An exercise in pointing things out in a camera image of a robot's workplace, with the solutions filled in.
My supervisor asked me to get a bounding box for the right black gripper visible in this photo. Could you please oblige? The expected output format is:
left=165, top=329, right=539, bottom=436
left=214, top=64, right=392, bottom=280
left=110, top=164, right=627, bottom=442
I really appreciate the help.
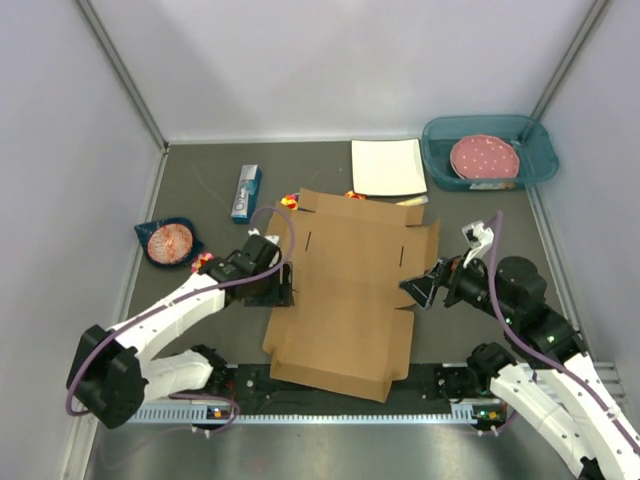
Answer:
left=398, top=245, right=516, bottom=322

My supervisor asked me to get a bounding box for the brown cardboard box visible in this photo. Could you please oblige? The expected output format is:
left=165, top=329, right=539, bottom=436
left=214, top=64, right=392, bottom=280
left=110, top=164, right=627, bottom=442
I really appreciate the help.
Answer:
left=263, top=189, right=440, bottom=402

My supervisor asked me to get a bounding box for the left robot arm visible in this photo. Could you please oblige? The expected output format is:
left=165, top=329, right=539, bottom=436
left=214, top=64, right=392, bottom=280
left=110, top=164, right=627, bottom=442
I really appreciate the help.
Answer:
left=65, top=230, right=291, bottom=429

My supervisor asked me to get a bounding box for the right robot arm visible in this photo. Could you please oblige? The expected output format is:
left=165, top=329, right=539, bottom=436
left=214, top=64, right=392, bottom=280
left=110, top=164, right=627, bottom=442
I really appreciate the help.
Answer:
left=400, top=256, right=639, bottom=479

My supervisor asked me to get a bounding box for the blue toothpaste box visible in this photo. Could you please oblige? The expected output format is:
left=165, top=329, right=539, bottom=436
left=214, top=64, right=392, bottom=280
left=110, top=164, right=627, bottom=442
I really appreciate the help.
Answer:
left=231, top=164, right=262, bottom=224

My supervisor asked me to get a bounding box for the pink flower plush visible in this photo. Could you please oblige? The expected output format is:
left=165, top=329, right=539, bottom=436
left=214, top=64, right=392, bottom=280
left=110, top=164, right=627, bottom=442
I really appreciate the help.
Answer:
left=191, top=252, right=214, bottom=273

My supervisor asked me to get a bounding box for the rainbow flower plush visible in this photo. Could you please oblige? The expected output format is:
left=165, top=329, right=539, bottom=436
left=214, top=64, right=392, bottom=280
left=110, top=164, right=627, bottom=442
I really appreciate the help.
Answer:
left=280, top=193, right=299, bottom=210

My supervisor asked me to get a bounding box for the blue bowl red inside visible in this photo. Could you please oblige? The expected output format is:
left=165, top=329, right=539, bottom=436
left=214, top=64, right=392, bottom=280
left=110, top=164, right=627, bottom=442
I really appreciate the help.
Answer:
left=133, top=217, right=204, bottom=268

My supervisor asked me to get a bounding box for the orange sun flower plush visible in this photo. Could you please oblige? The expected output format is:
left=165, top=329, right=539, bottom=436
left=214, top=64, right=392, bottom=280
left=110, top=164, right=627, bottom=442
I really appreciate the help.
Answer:
left=345, top=190, right=367, bottom=200

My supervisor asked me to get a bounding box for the white square plate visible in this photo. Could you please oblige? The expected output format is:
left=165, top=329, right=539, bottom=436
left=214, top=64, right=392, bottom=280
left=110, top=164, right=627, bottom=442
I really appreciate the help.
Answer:
left=351, top=138, right=427, bottom=197

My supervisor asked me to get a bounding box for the pink dotted plate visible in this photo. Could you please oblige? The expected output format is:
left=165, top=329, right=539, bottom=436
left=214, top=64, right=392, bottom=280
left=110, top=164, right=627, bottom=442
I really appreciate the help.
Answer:
left=449, top=134, right=520, bottom=180

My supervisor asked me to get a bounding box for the teal plastic bin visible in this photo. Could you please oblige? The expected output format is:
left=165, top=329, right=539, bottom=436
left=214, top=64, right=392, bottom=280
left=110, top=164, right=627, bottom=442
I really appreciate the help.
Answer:
left=421, top=115, right=559, bottom=192

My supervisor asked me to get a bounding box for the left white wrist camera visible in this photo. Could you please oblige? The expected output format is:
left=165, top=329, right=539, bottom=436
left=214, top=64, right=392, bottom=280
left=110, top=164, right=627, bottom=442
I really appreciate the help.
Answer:
left=246, top=228, right=280, bottom=264

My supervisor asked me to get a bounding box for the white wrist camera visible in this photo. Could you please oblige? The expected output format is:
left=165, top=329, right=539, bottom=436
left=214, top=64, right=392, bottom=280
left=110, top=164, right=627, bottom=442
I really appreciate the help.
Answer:
left=461, top=221, right=494, bottom=268
left=246, top=228, right=280, bottom=264

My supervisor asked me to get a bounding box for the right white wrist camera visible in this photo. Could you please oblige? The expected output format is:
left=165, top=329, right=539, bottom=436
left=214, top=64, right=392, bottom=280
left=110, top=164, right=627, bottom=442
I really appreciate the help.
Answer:
left=461, top=221, right=494, bottom=268

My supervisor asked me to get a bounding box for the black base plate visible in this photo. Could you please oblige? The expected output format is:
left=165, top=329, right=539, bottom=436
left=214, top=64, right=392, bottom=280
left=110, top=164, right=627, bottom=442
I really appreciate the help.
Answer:
left=205, top=363, right=507, bottom=421

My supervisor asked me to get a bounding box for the aluminium frame rail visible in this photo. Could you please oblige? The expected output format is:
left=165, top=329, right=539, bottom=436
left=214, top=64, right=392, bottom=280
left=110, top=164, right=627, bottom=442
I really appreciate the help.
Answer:
left=79, top=363, right=626, bottom=405

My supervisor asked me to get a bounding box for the grey slotted cable duct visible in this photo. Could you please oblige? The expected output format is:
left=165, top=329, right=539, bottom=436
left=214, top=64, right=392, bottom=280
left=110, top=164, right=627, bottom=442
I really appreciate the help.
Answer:
left=126, top=402, right=478, bottom=426

